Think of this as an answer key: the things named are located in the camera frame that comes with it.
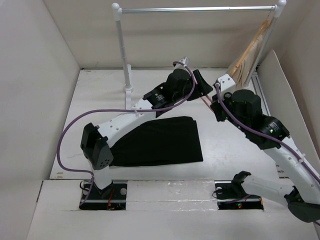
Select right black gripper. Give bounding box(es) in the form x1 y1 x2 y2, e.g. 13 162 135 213
210 88 248 133

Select pink hanger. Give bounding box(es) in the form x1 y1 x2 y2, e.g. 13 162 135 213
189 68 213 111

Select black trousers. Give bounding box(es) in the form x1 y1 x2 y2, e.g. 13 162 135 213
110 116 204 167

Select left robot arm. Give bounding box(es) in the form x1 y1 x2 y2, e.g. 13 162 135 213
80 69 213 199

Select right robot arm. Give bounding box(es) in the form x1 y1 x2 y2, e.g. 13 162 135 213
210 88 320 223

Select wooden hanger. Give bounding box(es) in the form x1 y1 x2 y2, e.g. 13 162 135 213
228 11 275 81

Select white cardboard panel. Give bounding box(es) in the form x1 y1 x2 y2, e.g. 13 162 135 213
257 50 320 172

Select white metal clothes rack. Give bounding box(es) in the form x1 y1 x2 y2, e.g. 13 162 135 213
111 0 287 111

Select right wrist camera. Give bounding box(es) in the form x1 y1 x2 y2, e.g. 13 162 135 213
215 74 236 94

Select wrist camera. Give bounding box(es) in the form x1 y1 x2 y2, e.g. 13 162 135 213
215 74 236 94
179 57 190 65

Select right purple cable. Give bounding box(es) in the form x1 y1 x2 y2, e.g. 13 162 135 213
215 83 320 185

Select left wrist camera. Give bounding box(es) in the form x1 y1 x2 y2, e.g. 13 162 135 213
179 57 190 65

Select aluminium rail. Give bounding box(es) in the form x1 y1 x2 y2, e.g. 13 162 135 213
251 71 270 116

